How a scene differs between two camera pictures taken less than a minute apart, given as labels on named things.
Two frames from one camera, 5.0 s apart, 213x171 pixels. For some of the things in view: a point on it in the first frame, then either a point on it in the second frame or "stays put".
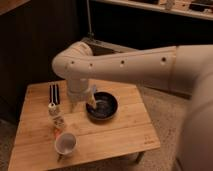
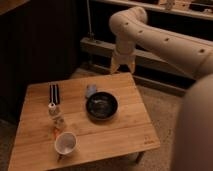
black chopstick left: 51,93 stays put
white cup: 65,143 stays put
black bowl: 106,106 stays put
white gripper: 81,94 to 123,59
